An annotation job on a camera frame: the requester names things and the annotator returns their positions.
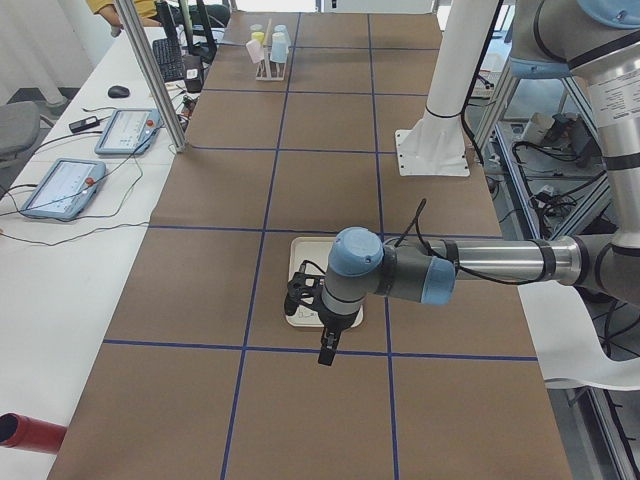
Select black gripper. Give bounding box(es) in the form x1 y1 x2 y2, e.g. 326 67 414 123
284 260 358 366

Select blue cup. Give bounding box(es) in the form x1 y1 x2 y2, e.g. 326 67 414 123
270 36 289 64

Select pink plastic cup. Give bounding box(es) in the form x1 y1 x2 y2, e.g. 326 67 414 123
246 39 264 64

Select pale green plastic cup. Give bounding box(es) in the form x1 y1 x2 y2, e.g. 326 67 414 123
274 24 290 41

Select yellow plastic cup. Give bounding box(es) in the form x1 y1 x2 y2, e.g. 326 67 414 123
251 31 265 44

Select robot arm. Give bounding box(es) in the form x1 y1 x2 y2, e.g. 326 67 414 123
284 1 639 365

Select cream plastic tray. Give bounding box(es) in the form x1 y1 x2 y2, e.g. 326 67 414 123
285 236 334 329

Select white chair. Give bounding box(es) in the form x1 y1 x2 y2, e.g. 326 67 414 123
518 281 639 391

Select blue teach pendant far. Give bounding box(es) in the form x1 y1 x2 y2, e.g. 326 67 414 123
94 109 162 156

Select blue teach pendant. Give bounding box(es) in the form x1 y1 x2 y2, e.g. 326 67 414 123
19 158 107 221
94 109 162 156

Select blue teach pendant near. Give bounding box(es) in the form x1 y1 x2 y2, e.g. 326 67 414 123
19 158 107 221

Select black power adapter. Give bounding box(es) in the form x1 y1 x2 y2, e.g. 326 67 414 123
68 116 101 134

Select black computer mouse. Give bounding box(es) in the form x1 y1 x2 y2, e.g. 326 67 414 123
107 85 130 99

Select black keyboard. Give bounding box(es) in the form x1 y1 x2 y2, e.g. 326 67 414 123
152 38 184 82

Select black monitor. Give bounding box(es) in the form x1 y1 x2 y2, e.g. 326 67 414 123
155 1 217 64

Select red cylinder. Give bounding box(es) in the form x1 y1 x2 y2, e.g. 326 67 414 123
1 413 67 454

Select person in yellow shirt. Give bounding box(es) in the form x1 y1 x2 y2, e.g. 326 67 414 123
87 0 159 29

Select grey office chair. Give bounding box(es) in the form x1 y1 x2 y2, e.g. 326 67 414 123
1 101 41 161

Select white wire cup rack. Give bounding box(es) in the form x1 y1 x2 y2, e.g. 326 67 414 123
256 19 292 81

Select grey aluminium post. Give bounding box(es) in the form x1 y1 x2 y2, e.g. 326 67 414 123
115 0 186 153

